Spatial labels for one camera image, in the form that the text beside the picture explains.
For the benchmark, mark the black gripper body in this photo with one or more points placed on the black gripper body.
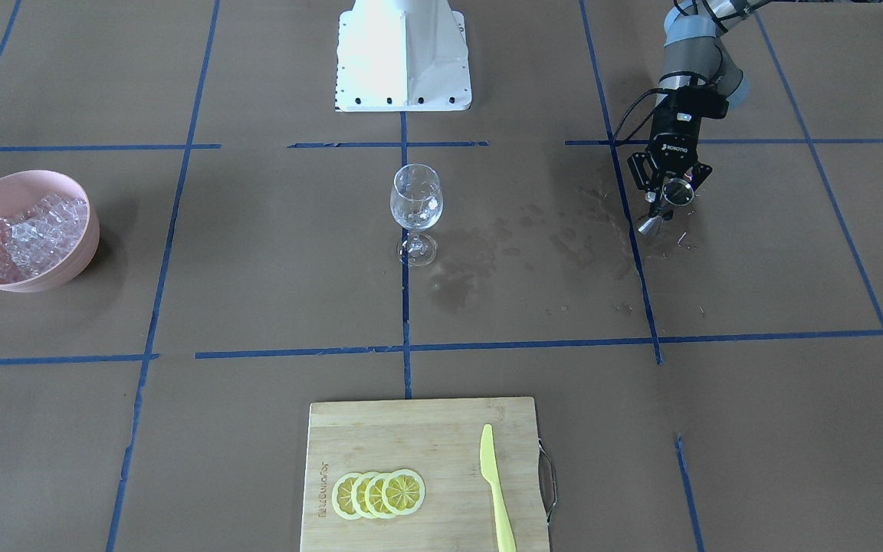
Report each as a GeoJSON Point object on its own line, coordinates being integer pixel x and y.
{"type": "Point", "coordinates": [673, 134]}

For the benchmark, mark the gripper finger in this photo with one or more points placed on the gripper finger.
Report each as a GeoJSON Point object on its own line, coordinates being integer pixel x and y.
{"type": "Point", "coordinates": [644, 175]}
{"type": "Point", "coordinates": [695, 177]}

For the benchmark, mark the steel jigger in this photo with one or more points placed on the steel jigger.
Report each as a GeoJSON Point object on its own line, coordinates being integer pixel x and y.
{"type": "Point", "coordinates": [660, 211]}

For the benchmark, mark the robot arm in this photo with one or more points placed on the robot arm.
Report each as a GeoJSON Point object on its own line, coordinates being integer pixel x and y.
{"type": "Point", "coordinates": [699, 80]}

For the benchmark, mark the clear wine glass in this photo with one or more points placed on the clear wine glass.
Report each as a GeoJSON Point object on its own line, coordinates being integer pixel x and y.
{"type": "Point", "coordinates": [416, 203]}

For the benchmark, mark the clear ice cubes pile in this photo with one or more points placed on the clear ice cubes pile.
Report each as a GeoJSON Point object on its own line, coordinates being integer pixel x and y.
{"type": "Point", "coordinates": [37, 239]}

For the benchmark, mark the yellow plastic knife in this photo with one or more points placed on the yellow plastic knife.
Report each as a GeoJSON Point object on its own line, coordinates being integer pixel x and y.
{"type": "Point", "coordinates": [489, 470]}

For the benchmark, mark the bamboo cutting board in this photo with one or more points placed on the bamboo cutting board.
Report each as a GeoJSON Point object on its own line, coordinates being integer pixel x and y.
{"type": "Point", "coordinates": [440, 440]}

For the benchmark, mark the lemon slice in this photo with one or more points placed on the lemon slice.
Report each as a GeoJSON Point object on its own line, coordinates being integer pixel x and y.
{"type": "Point", "coordinates": [403, 492]}
{"type": "Point", "coordinates": [373, 496]}
{"type": "Point", "coordinates": [358, 494]}
{"type": "Point", "coordinates": [343, 496]}

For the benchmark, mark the pink bowl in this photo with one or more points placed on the pink bowl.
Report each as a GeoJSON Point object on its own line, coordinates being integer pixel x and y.
{"type": "Point", "coordinates": [22, 190]}

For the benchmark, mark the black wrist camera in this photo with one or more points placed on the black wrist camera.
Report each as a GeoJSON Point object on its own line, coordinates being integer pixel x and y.
{"type": "Point", "coordinates": [702, 101]}

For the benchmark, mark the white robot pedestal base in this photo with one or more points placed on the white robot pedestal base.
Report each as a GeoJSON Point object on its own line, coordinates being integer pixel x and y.
{"type": "Point", "coordinates": [402, 56]}

